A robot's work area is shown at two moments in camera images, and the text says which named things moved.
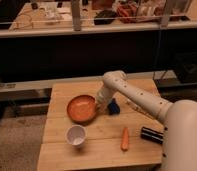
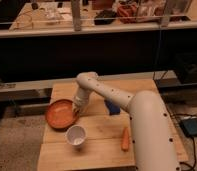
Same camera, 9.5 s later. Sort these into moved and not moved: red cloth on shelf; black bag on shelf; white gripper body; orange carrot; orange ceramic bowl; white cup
Moved: orange ceramic bowl; white gripper body
Not moved: white cup; black bag on shelf; red cloth on shelf; orange carrot
